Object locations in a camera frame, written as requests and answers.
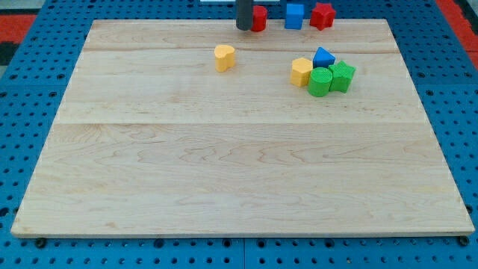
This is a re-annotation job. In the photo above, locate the yellow hexagon block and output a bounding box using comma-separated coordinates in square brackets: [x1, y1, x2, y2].
[290, 58, 313, 87]

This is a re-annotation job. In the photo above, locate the blue triangle block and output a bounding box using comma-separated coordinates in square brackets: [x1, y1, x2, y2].
[312, 47, 336, 68]

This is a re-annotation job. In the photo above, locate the yellow heart block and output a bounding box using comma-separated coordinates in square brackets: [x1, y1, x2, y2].
[214, 44, 235, 72]

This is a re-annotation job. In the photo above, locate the red star block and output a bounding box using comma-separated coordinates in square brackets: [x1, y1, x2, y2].
[309, 2, 336, 31]

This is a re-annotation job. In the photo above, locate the blue cube block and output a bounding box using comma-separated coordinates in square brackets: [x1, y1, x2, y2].
[285, 4, 304, 30]

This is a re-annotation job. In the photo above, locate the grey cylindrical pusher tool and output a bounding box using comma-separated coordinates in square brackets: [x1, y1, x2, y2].
[235, 0, 253, 31]

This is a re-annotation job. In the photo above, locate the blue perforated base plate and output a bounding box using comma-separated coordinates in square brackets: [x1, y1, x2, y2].
[1, 0, 477, 268]

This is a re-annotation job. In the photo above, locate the green star block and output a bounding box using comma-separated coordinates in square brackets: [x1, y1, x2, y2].
[328, 61, 356, 93]

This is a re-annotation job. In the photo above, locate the light wooden board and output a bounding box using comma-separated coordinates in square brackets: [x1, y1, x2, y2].
[11, 19, 474, 238]

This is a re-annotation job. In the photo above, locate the green cylinder block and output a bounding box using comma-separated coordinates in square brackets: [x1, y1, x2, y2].
[308, 67, 332, 97]

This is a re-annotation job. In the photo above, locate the red cylinder block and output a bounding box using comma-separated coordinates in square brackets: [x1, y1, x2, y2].
[251, 5, 268, 32]

